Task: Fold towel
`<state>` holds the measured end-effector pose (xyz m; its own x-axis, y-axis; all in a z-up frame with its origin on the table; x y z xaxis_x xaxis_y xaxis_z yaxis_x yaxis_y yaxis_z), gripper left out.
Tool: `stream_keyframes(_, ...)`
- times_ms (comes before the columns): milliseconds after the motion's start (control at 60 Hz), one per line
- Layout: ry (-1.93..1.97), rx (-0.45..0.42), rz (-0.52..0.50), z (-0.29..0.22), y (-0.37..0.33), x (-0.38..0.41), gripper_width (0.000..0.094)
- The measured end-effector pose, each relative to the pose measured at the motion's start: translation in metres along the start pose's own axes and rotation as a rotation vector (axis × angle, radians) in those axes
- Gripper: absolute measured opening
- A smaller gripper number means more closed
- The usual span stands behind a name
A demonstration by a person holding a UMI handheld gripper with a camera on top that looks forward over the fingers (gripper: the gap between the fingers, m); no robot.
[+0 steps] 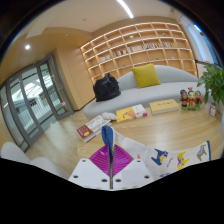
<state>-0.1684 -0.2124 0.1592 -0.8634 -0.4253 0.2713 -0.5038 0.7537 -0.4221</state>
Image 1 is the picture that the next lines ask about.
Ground green potted plant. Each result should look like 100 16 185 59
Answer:
197 63 224 106

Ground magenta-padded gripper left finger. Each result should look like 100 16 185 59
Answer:
68 144 112 190

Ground yellow cushion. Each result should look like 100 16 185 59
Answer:
130 63 162 89

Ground small white card holder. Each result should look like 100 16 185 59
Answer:
208 102 218 118

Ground white crumpled tissue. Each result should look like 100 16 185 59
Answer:
101 111 118 122

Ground black bag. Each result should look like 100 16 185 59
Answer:
92 73 122 103

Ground red and white book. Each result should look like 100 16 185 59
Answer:
76 114 113 144

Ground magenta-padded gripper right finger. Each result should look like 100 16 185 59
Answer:
112 143 156 190

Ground yellow and white book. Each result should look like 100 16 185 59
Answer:
115 103 149 124

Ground colourful figurine group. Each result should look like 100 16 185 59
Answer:
178 87 205 112

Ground flat yellow book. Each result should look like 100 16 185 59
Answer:
148 98 181 116

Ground long ceiling light strip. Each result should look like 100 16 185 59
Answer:
116 0 135 19

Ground grey curved sofa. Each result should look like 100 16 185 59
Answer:
82 64 214 121

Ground white cartoon-print towel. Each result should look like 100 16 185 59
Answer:
101 124 212 181

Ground lit wooden shelf unit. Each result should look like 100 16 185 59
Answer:
79 21 198 85

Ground grey-framed glass door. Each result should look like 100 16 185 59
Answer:
0 54 74 153

